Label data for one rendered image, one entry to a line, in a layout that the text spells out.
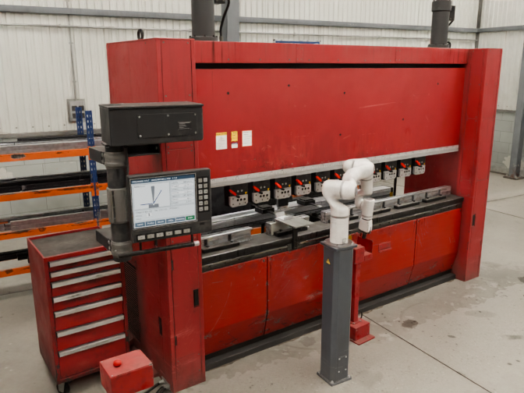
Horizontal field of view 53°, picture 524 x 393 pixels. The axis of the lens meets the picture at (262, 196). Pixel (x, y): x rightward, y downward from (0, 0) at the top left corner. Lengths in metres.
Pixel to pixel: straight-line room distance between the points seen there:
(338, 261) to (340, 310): 0.35
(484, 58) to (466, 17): 6.48
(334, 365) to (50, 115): 5.28
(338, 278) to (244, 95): 1.40
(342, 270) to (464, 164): 2.39
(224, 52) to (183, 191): 1.14
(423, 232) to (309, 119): 1.76
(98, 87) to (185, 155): 4.60
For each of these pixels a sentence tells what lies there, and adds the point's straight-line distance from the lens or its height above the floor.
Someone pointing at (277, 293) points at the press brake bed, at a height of 0.45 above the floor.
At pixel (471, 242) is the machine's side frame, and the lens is 5.65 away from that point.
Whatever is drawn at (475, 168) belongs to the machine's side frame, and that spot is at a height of 1.18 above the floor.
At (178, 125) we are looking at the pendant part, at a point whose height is 1.84.
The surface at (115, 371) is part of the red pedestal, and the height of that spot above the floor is 0.80.
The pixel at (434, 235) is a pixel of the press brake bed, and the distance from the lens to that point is 5.31.
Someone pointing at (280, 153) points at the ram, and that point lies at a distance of 3.90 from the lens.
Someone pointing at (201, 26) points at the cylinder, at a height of 2.39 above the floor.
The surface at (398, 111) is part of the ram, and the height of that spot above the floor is 1.76.
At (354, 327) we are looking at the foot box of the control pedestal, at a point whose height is 0.12.
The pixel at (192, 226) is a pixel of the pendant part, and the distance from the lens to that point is 2.88.
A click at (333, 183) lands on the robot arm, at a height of 1.41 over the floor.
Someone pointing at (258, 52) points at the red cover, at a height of 2.23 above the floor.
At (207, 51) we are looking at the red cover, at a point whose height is 2.23.
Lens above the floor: 2.13
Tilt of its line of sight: 14 degrees down
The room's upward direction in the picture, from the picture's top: straight up
